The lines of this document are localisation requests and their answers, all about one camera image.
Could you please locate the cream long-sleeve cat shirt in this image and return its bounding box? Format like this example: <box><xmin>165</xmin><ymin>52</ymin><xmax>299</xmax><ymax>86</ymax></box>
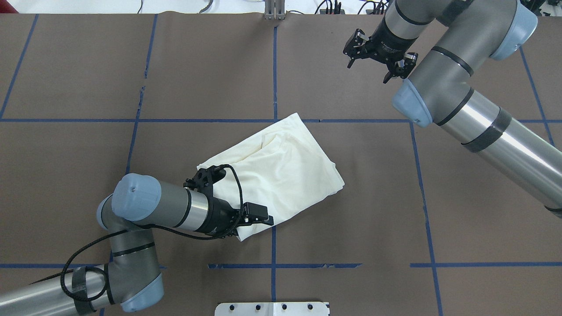
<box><xmin>197</xmin><ymin>113</ymin><xmax>345</xmax><ymax>225</ymax></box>

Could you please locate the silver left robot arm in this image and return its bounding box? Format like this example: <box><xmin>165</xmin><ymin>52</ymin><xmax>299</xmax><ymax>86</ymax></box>
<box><xmin>1</xmin><ymin>165</ymin><xmax>274</xmax><ymax>316</ymax></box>

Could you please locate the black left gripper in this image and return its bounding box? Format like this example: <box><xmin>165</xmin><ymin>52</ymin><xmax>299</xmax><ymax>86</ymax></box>
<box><xmin>205</xmin><ymin>197</ymin><xmax>274</xmax><ymax>237</ymax></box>

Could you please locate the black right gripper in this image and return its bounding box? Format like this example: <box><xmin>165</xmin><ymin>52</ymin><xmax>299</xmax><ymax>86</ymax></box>
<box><xmin>342</xmin><ymin>18</ymin><xmax>419</xmax><ymax>84</ymax></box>

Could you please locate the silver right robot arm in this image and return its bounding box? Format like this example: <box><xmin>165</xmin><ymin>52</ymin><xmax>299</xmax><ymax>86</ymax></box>
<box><xmin>343</xmin><ymin>0</ymin><xmax>562</xmax><ymax>217</ymax></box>

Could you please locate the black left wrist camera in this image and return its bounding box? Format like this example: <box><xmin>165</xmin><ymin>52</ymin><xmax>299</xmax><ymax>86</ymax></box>
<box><xmin>183</xmin><ymin>165</ymin><xmax>227</xmax><ymax>197</ymax></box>

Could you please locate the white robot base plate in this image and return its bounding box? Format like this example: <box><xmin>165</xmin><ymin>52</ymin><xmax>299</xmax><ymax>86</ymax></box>
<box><xmin>214</xmin><ymin>302</ymin><xmax>331</xmax><ymax>316</ymax></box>

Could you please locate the grey aluminium frame post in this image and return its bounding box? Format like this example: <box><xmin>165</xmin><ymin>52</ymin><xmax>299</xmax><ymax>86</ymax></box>
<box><xmin>263</xmin><ymin>0</ymin><xmax>286</xmax><ymax>21</ymax></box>

